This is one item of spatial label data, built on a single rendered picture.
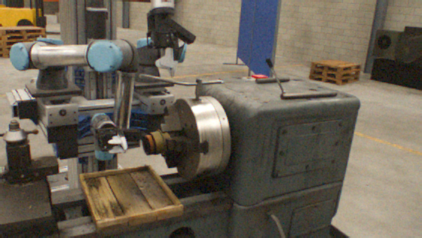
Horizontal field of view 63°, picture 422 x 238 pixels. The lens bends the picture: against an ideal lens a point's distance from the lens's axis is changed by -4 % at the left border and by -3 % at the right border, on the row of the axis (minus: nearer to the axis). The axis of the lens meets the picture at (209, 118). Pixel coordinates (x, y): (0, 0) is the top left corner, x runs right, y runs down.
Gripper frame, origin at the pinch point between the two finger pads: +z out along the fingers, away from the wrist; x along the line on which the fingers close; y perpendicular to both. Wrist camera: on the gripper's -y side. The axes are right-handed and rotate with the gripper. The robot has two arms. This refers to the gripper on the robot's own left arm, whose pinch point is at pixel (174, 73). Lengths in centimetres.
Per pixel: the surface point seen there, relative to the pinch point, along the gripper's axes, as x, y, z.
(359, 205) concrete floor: -108, -208, 107
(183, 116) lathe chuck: -16.2, -8.9, 14.2
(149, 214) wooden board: -8.1, 10.0, 45.9
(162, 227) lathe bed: -14, 4, 53
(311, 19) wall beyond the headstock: -786, -831, -270
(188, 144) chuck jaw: -5.7, -5.5, 23.8
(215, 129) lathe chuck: -4.0, -15.6, 19.8
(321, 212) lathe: -11, -70, 63
